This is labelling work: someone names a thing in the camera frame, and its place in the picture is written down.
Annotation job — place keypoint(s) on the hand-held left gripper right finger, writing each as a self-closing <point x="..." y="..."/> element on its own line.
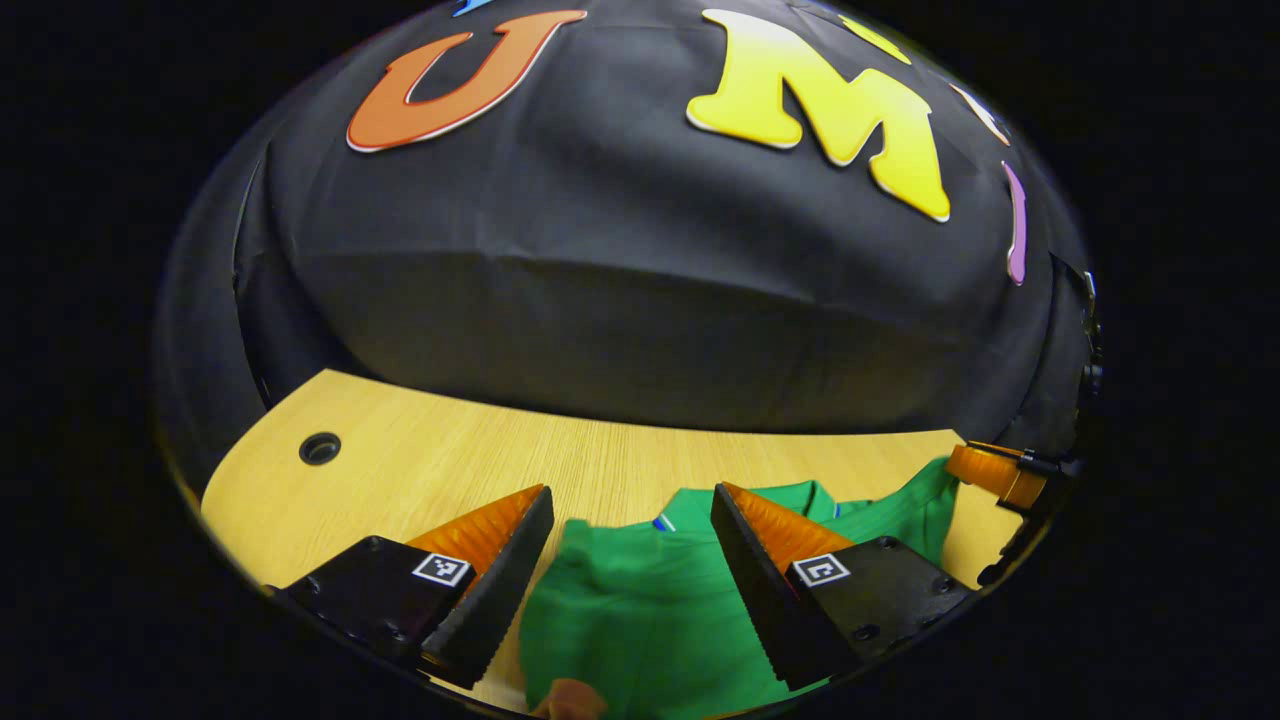
<point x="765" y="600"/>

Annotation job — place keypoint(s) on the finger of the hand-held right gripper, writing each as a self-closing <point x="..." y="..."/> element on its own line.
<point x="990" y="472"/>

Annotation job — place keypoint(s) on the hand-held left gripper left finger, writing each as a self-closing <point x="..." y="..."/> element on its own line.
<point x="490" y="600"/>

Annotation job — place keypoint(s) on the green T-shirt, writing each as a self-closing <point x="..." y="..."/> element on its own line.
<point x="640" y="610"/>

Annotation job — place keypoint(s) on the black backdrop cloth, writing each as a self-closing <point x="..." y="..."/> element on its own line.
<point x="600" y="300"/>

